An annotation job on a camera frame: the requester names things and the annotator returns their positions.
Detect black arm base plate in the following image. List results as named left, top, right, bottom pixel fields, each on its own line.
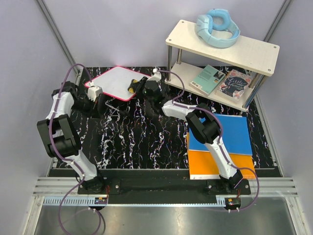
left=77, top=168, right=251, bottom=205

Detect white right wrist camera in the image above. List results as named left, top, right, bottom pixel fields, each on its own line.
left=147, top=68, right=162, bottom=82

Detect black marble pattern mat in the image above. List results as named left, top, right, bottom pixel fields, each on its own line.
left=48, top=66, right=281, bottom=170

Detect orange notebook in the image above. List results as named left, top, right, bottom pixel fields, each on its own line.
left=186, top=133, right=255, bottom=180

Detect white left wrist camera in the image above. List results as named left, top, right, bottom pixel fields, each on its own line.
left=87, top=82, right=103, bottom=102

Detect teal paperback book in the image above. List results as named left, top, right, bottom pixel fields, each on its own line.
left=189, top=65, right=225, bottom=95

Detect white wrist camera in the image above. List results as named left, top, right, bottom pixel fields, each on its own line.
left=87, top=82, right=103, bottom=102
left=147, top=68, right=162, bottom=82

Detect white two-tier shelf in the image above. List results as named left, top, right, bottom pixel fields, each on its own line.
left=165, top=20, right=280, bottom=112

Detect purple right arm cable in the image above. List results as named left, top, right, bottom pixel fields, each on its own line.
left=156, top=69, right=261, bottom=213

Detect blue notebook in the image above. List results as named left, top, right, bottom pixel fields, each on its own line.
left=188, top=114, right=253, bottom=156

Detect light blue headphones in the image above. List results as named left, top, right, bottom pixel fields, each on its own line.
left=195, top=8, right=241, bottom=48

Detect Little Women book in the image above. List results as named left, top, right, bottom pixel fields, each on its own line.
left=215, top=69, right=252, bottom=103

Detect pink framed whiteboard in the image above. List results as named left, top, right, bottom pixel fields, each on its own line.
left=92, top=66, right=149, bottom=101

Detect yellow whiteboard eraser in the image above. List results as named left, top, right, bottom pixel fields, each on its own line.
left=127, top=79, right=138, bottom=94

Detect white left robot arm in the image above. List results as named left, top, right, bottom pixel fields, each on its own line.
left=37, top=81, right=108, bottom=194

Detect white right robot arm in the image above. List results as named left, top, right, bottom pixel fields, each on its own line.
left=128, top=76, right=243, bottom=194

